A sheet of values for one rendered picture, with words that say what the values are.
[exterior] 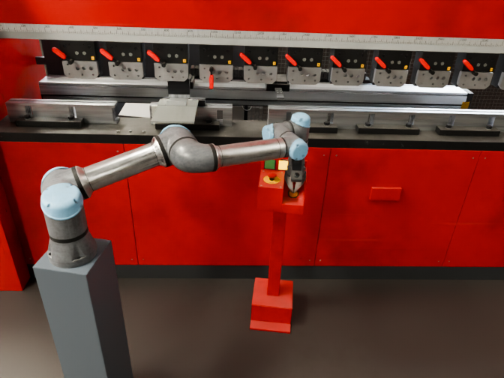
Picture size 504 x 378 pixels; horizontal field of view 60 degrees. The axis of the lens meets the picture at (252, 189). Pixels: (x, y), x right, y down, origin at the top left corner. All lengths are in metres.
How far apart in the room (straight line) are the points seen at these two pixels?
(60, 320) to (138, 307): 0.81
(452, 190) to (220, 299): 1.33
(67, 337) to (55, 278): 0.27
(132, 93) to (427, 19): 1.46
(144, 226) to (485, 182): 1.75
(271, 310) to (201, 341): 0.37
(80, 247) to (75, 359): 0.49
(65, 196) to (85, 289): 0.30
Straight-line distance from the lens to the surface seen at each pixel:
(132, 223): 2.35
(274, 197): 1.86
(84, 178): 1.54
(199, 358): 2.18
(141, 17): 2.04
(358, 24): 2.07
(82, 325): 1.65
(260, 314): 2.27
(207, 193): 2.19
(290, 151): 1.58
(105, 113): 2.21
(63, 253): 1.49
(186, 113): 1.97
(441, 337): 2.48
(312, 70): 2.07
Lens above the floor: 1.72
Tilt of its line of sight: 31 degrees down
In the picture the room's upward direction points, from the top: 3 degrees clockwise
